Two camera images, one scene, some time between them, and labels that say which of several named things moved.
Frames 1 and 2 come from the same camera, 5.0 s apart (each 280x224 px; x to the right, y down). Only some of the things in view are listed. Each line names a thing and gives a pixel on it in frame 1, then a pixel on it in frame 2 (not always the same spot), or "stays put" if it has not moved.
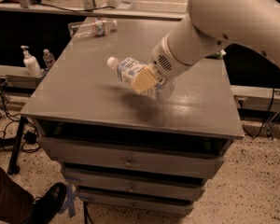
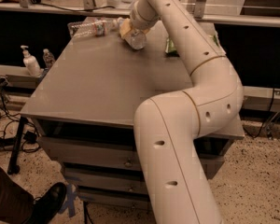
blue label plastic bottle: x=127 y=67 → x=135 y=38
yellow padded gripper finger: x=145 y=79 → x=126 y=27
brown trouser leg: x=8 y=200 stays put
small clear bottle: x=49 y=58 stays put
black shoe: x=46 y=206 stays put
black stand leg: x=17 y=147 stays put
